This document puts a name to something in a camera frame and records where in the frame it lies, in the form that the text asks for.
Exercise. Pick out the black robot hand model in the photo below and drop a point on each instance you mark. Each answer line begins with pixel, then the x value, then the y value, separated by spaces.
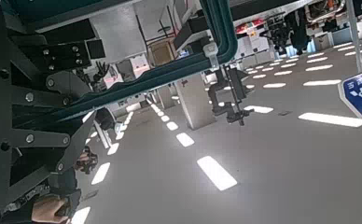
pixel 101 71

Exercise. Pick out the gray metal sign pole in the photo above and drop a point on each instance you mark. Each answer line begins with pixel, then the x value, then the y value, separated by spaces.
pixel 354 34

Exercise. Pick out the brown cardboard box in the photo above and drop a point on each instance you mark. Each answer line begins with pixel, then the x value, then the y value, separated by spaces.
pixel 162 53

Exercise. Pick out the white zip tie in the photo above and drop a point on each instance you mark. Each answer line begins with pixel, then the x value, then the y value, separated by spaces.
pixel 212 55

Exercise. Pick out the bare person hand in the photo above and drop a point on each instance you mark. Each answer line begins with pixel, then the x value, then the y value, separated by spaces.
pixel 47 211

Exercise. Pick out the white square pillar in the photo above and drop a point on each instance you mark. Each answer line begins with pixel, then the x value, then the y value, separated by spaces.
pixel 196 102

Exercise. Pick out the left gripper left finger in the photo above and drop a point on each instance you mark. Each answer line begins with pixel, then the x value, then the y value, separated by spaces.
pixel 45 140

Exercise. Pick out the dark hanging clothes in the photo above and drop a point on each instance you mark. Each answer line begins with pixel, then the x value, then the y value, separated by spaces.
pixel 298 28

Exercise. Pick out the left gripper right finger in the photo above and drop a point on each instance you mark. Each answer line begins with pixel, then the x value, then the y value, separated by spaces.
pixel 54 84

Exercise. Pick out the teal plastic basket crate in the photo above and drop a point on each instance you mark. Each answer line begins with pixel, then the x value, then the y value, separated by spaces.
pixel 223 31

